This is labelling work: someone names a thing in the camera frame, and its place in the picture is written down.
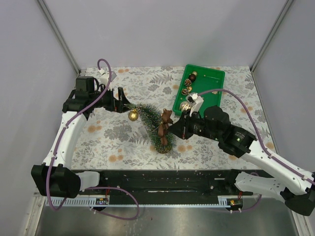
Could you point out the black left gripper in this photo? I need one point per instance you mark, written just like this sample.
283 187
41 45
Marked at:
121 105

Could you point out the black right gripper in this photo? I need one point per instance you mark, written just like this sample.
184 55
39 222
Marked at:
181 128

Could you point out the small green christmas tree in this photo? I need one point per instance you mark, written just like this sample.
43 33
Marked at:
150 117

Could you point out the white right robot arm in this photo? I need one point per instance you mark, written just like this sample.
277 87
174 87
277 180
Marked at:
290 184

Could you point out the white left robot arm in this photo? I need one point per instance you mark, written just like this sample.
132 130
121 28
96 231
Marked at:
54 176

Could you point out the silver ribbed bauble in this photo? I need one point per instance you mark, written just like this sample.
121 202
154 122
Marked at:
184 106

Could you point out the frosted pine cone lower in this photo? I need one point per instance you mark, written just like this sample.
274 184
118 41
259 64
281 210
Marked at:
184 91

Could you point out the frosted pine cone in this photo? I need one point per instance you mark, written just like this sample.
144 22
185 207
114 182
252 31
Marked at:
184 91
187 82

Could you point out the floral patterned table mat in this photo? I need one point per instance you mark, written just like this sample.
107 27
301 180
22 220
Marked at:
111 141

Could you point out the frosted pine cone upper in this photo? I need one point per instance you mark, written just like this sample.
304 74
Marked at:
187 82

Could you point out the green plastic tray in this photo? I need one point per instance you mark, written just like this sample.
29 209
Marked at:
206 79

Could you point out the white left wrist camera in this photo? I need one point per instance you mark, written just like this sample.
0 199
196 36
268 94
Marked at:
104 77

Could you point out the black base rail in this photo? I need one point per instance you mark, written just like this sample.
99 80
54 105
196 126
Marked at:
166 187

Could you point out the aluminium frame post left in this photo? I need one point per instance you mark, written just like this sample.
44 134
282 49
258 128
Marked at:
56 31

